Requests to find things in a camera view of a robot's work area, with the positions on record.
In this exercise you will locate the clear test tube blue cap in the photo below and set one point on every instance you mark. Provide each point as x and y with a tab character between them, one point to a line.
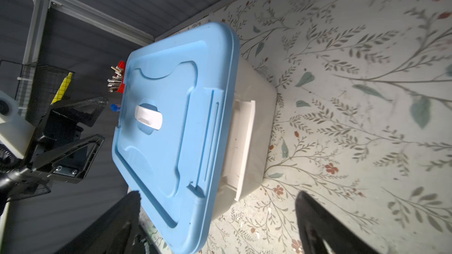
115	107

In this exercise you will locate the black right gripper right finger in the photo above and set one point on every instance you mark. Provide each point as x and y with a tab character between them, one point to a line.
318	227

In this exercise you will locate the blue plastic bin lid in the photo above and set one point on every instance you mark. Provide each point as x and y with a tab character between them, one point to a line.
173	128

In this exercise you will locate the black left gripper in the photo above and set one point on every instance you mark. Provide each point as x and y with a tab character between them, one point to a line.
58	152

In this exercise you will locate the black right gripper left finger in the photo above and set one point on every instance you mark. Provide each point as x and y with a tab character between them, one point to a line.
114	232

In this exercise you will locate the beige plastic storage bin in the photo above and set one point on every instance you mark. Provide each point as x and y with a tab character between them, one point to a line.
248	140

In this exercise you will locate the black wire wall basket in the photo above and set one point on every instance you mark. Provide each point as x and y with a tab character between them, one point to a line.
32	85

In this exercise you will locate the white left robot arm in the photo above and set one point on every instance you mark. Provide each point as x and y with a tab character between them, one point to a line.
17	135

